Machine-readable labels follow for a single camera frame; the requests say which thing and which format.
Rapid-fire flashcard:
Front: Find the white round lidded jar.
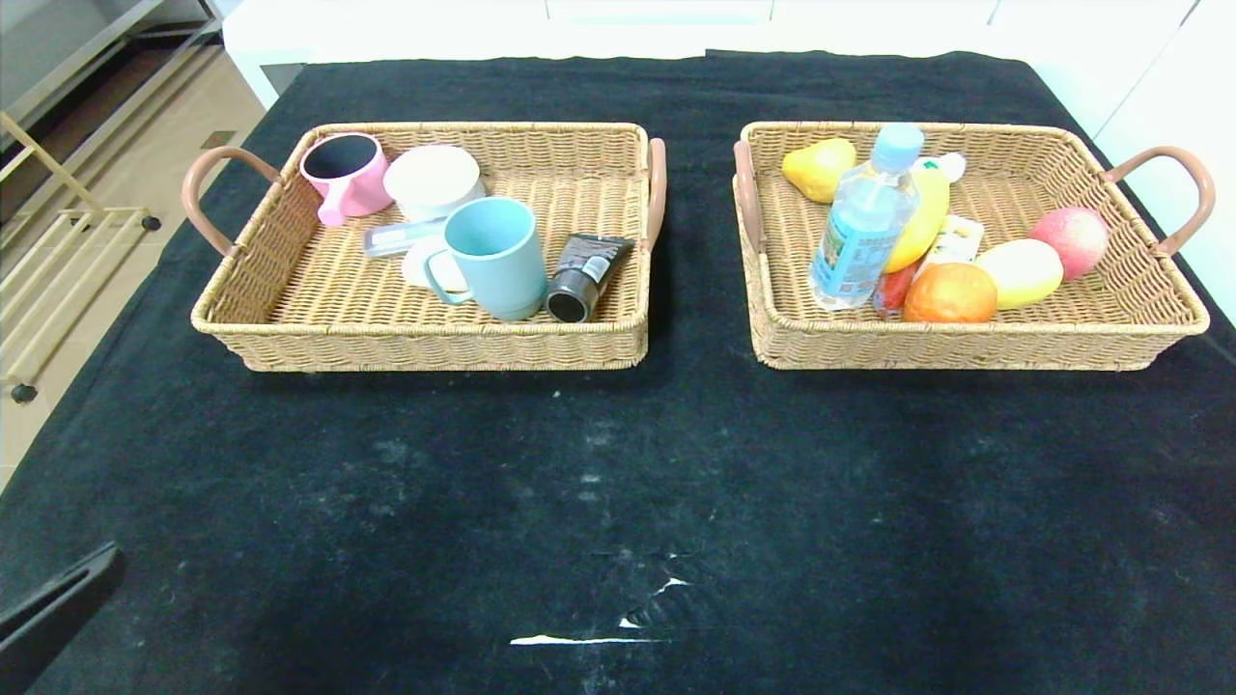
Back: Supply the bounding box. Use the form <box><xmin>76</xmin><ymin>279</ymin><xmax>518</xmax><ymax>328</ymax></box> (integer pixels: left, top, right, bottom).
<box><xmin>383</xmin><ymin>145</ymin><xmax>485</xmax><ymax>222</ymax></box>

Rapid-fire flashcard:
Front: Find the long yellow mango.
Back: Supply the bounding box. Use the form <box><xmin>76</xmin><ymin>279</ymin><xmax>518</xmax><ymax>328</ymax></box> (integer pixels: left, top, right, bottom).
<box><xmin>883</xmin><ymin>164</ymin><xmax>952</xmax><ymax>275</ymax></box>

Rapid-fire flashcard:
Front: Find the clear blue-cap water bottle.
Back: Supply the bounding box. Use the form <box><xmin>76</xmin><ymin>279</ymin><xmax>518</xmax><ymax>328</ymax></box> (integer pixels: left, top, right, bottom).
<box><xmin>809</xmin><ymin>122</ymin><xmax>928</xmax><ymax>311</ymax></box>

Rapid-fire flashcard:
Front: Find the white soap bar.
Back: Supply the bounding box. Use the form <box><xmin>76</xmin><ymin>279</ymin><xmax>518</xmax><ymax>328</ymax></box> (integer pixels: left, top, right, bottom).
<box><xmin>400</xmin><ymin>237</ymin><xmax>470</xmax><ymax>292</ymax></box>

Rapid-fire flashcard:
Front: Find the red peach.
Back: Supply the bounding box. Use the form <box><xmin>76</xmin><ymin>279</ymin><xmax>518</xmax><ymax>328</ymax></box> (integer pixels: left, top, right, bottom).
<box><xmin>1029</xmin><ymin>206</ymin><xmax>1111</xmax><ymax>282</ymax></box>

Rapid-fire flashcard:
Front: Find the yellow juice box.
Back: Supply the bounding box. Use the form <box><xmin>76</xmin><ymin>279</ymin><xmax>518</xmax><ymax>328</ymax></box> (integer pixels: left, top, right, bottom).
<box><xmin>917</xmin><ymin>214</ymin><xmax>986</xmax><ymax>279</ymax></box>

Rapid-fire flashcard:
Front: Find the black facial cleanser tube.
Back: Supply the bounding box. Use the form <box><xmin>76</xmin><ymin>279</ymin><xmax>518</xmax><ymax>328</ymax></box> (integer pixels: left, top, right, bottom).
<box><xmin>545</xmin><ymin>234</ymin><xmax>637</xmax><ymax>325</ymax></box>

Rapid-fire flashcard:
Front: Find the orange sausage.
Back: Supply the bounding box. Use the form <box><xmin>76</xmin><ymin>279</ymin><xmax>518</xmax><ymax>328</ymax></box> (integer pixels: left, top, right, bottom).
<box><xmin>872</xmin><ymin>261</ymin><xmax>918</xmax><ymax>318</ymax></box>

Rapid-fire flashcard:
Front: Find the orange fruit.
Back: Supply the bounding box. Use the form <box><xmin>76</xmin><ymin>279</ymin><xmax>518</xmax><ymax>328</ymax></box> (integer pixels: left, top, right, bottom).
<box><xmin>903</xmin><ymin>261</ymin><xmax>997</xmax><ymax>324</ymax></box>

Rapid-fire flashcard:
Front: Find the grey toothpaste tube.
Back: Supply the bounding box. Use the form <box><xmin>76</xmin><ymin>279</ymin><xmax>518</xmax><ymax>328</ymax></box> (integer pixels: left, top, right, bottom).
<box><xmin>364</xmin><ymin>219</ymin><xmax>450</xmax><ymax>260</ymax></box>

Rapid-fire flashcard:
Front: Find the gray shelf unit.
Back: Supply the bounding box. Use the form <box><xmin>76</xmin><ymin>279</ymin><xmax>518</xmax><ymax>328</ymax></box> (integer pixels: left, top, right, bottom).
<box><xmin>0</xmin><ymin>0</ymin><xmax>225</xmax><ymax>131</ymax></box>

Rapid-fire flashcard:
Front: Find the black tablecloth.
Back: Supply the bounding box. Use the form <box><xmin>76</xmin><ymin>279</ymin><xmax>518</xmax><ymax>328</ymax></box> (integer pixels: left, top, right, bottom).
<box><xmin>0</xmin><ymin>50</ymin><xmax>1236</xmax><ymax>695</ymax></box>

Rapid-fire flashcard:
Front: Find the gold metal rack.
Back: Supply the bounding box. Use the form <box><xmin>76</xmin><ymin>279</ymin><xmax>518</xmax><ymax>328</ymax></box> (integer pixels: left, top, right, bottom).
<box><xmin>0</xmin><ymin>111</ymin><xmax>163</xmax><ymax>404</ymax></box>

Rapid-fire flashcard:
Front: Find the yellow lemon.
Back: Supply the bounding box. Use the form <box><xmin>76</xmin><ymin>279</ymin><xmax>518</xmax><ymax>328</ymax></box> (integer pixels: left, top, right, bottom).
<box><xmin>973</xmin><ymin>238</ymin><xmax>1064</xmax><ymax>311</ymax></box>

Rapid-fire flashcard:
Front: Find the wicker basket holding food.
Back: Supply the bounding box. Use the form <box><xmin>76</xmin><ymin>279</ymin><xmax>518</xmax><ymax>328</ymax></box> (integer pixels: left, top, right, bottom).
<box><xmin>732</xmin><ymin>121</ymin><xmax>1216</xmax><ymax>372</ymax></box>

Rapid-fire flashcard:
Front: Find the wicker basket holding toiletries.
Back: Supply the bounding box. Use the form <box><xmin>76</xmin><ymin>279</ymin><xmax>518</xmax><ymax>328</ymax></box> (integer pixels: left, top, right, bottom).
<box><xmin>182</xmin><ymin>122</ymin><xmax>667</xmax><ymax>373</ymax></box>

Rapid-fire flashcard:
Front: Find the yellow pear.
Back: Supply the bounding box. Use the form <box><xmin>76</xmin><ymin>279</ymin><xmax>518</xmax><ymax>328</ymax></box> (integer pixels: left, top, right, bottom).
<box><xmin>780</xmin><ymin>137</ymin><xmax>857</xmax><ymax>205</ymax></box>

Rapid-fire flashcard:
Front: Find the teal mug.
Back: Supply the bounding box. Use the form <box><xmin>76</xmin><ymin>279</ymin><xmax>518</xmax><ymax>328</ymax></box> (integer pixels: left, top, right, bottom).
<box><xmin>422</xmin><ymin>197</ymin><xmax>548</xmax><ymax>322</ymax></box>

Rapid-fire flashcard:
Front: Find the pink cup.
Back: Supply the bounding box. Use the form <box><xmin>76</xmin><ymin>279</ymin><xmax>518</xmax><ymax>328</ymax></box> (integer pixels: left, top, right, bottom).
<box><xmin>300</xmin><ymin>133</ymin><xmax>394</xmax><ymax>228</ymax></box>

